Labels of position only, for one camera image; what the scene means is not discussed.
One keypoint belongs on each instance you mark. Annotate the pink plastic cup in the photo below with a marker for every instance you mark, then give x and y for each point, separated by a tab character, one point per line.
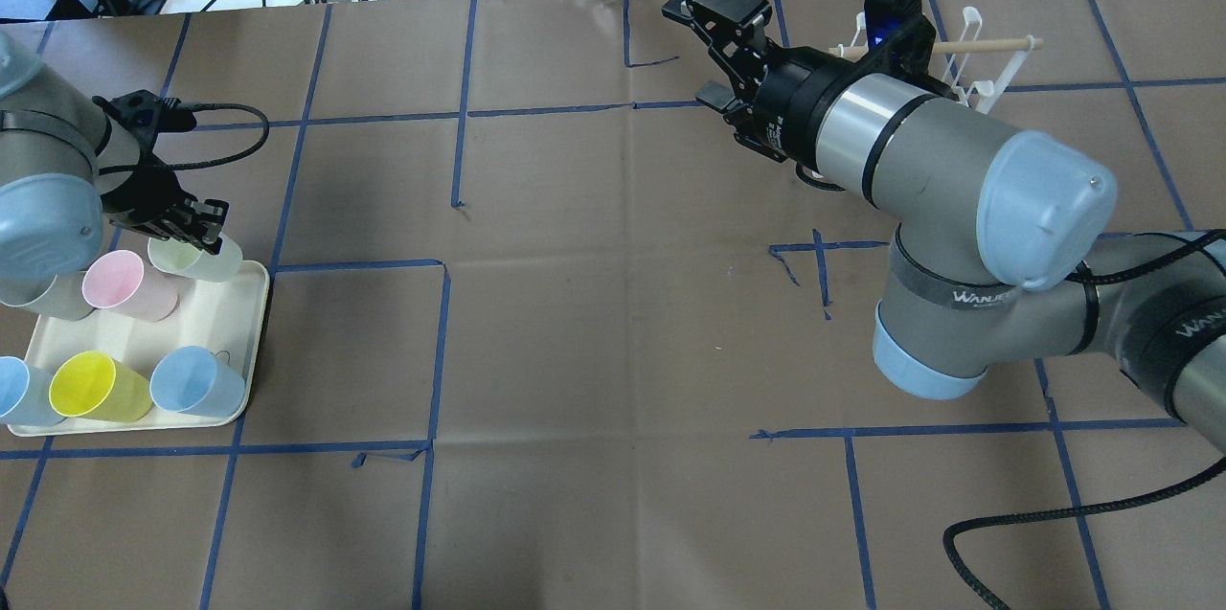
124	283

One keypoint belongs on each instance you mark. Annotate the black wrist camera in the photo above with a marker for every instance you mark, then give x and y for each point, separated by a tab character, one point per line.
901	29
145	115

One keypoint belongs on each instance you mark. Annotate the white wire cup rack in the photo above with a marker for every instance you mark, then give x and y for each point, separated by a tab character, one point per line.
949	69

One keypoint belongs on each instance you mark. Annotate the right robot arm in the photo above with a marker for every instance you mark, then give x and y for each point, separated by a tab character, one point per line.
999	254

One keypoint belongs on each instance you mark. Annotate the grey plastic cup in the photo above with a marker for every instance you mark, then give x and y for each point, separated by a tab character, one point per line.
58	297

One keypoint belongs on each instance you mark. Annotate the light blue cup near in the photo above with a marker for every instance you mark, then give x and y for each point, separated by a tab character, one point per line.
25	395

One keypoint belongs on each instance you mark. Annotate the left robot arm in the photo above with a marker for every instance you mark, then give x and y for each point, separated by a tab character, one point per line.
70	163

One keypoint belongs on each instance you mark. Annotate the cream plastic tray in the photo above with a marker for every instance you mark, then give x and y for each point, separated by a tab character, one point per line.
223	317

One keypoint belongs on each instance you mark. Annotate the light blue cup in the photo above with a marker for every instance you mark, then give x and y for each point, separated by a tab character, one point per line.
194	381
25	395

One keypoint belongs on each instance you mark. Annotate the light blue cup far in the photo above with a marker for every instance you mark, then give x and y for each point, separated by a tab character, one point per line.
194	381

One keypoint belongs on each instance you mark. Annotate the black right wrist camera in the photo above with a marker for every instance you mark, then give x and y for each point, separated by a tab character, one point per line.
901	29

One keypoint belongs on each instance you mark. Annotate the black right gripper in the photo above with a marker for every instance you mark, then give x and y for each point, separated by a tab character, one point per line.
787	102

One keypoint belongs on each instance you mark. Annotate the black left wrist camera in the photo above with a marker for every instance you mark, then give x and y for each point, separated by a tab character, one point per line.
145	115

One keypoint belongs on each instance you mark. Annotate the yellow plastic cup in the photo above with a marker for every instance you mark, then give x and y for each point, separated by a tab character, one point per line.
92	385

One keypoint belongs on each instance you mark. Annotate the white plastic cup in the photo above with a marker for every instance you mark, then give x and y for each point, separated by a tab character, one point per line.
180	259

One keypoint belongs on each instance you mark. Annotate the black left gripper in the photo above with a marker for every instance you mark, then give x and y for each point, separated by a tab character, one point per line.
137	194

